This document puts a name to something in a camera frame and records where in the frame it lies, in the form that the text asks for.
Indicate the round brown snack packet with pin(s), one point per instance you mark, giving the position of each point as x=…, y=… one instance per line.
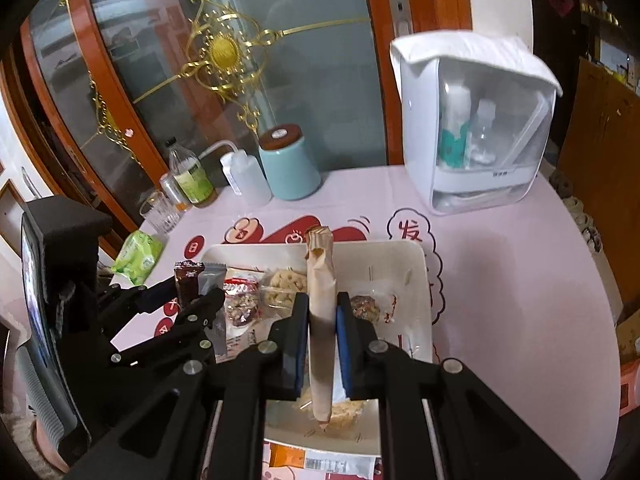
x=365, y=307

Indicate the white teal tube bottle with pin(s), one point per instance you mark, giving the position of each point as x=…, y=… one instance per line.
x=452, y=135

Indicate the glass bottle with green label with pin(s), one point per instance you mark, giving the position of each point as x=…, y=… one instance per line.
x=192, y=180

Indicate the wooden framed glass door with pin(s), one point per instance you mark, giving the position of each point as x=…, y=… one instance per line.
x=65, y=85

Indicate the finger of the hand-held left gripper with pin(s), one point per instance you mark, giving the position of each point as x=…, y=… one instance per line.
x=155, y=294
x=200, y=310

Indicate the cardboard box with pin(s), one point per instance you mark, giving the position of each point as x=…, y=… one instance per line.
x=630, y=335

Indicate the white storage box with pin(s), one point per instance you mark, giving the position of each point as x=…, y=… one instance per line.
x=420, y=150

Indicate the pink plastic object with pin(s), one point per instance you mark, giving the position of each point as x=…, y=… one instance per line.
x=631, y=390

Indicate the glass door with gold ornament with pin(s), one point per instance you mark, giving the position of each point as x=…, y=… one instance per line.
x=325, y=85

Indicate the white folded cloth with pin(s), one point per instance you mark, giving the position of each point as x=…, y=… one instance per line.
x=465, y=50

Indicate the clear glass cup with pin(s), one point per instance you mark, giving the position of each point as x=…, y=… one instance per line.
x=160, y=212

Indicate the beige footwear pile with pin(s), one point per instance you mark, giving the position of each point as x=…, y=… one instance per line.
x=580, y=215

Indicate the wooden cabinet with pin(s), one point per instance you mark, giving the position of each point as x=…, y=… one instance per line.
x=605, y=160

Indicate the red white nut packet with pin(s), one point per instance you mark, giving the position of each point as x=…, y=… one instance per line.
x=242, y=305

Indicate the teal canister with brown lid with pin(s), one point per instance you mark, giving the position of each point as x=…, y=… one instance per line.
x=290, y=170

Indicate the clear cracker packet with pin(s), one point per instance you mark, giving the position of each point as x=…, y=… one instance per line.
x=282, y=290

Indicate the red wall decoration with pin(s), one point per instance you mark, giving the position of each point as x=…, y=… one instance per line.
x=560, y=2

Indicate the grey snack packet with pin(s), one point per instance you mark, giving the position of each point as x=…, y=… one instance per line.
x=214, y=277

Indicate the green tissue packet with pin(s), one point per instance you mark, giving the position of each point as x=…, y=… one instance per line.
x=137, y=255

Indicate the pink printed tablecloth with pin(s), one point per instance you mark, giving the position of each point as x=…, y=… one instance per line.
x=500, y=285

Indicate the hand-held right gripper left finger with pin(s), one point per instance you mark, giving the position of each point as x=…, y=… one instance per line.
x=299, y=360

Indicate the small clear plastic bottle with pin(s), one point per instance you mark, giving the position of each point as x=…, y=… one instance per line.
x=482, y=130

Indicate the wooden wall shelf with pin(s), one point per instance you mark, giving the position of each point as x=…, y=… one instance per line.
x=600, y=15

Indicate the dark brown snack packet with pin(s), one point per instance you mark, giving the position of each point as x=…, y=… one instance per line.
x=189, y=280

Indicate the white plastic tray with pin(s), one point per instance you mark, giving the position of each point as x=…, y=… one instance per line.
x=380, y=270

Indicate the person's left forearm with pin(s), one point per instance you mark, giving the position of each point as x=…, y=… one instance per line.
x=50, y=447

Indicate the white squeeze wash bottle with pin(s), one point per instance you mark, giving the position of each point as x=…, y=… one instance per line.
x=250, y=180

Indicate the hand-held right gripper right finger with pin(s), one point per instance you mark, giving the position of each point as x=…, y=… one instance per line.
x=344, y=350

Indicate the orange white snack packet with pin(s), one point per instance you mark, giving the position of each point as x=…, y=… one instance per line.
x=335, y=462

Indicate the brown paper snack stick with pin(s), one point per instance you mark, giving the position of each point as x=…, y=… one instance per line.
x=320, y=310

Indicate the small jar with metal lid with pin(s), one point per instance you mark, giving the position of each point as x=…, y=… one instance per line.
x=172, y=192

